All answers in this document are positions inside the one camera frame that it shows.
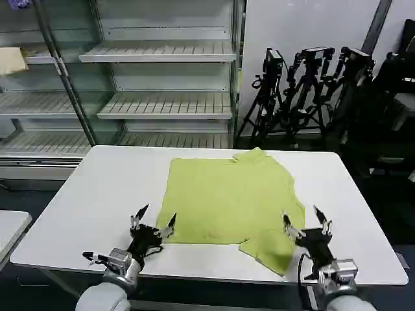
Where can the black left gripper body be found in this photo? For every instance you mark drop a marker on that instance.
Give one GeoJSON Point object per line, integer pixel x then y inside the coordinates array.
{"type": "Point", "coordinates": [144, 239]}

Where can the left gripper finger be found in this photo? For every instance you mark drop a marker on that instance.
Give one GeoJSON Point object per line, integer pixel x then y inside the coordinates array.
{"type": "Point", "coordinates": [140, 216]}
{"type": "Point", "coordinates": [168, 228]}

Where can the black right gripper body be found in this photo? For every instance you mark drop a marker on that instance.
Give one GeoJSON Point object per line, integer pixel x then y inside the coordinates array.
{"type": "Point", "coordinates": [316, 244]}

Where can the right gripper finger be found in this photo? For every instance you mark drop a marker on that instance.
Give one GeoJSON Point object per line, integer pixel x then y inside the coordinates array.
{"type": "Point", "coordinates": [288, 223]}
{"type": "Point", "coordinates": [322, 218]}

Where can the yellow-green shirt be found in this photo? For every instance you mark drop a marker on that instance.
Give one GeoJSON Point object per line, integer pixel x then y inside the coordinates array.
{"type": "Point", "coordinates": [227, 201]}

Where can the open white display shelf unit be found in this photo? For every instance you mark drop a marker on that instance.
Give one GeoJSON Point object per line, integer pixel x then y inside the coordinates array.
{"type": "Point", "coordinates": [168, 103]}

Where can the small white side table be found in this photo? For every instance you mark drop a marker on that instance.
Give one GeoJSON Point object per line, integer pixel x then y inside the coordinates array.
{"type": "Point", "coordinates": [13, 230]}

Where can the glass-sided display shelf unit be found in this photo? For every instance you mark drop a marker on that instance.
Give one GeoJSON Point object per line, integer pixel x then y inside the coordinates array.
{"type": "Point", "coordinates": [39, 103]}

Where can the black chair and equipment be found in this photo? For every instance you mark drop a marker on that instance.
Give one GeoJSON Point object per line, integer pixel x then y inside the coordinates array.
{"type": "Point", "coordinates": [389, 81]}

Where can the black tripod with flat head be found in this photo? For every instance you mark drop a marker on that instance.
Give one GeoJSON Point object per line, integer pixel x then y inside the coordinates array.
{"type": "Point", "coordinates": [316, 53]}

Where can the grey slanted metal beam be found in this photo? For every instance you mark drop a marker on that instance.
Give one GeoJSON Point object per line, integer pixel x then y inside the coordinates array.
{"type": "Point", "coordinates": [376, 22]}

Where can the black tripod with box camera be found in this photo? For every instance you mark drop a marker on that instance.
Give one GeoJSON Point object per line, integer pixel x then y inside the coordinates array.
{"type": "Point", "coordinates": [271, 61]}

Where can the black tripod with tilted camera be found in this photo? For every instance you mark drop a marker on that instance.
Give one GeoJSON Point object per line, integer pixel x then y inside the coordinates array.
{"type": "Point", "coordinates": [356, 58]}

